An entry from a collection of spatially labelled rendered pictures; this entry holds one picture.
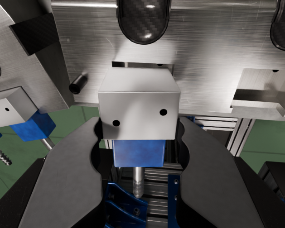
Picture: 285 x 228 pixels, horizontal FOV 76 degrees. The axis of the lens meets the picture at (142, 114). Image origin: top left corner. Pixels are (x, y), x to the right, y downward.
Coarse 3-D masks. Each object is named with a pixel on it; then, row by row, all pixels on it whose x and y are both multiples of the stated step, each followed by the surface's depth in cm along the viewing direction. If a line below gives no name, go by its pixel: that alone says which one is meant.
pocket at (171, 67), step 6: (114, 66) 17; (120, 66) 19; (126, 66) 19; (132, 66) 18; (138, 66) 18; (144, 66) 18; (150, 66) 18; (156, 66) 18; (162, 66) 18; (168, 66) 18
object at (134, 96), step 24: (120, 72) 14; (144, 72) 14; (168, 72) 14; (120, 96) 11; (144, 96) 11; (168, 96) 11; (120, 120) 12; (144, 120) 12; (168, 120) 12; (120, 144) 14; (144, 144) 14; (144, 168) 17
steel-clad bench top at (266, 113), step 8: (40, 0) 22; (48, 0) 21; (48, 8) 22; (72, 104) 30; (80, 104) 30; (88, 104) 30; (96, 104) 30; (184, 112) 29; (192, 112) 29; (200, 112) 28; (208, 112) 28; (216, 112) 28; (232, 112) 28; (240, 112) 28; (248, 112) 27; (256, 112) 27; (264, 112) 27; (272, 112) 27; (280, 120) 28
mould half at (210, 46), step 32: (64, 0) 13; (96, 0) 13; (192, 0) 13; (224, 0) 12; (256, 0) 12; (64, 32) 15; (96, 32) 14; (192, 32) 14; (224, 32) 13; (256, 32) 13; (96, 64) 16; (192, 64) 15; (224, 64) 15; (256, 64) 14; (96, 96) 18; (192, 96) 17; (224, 96) 16
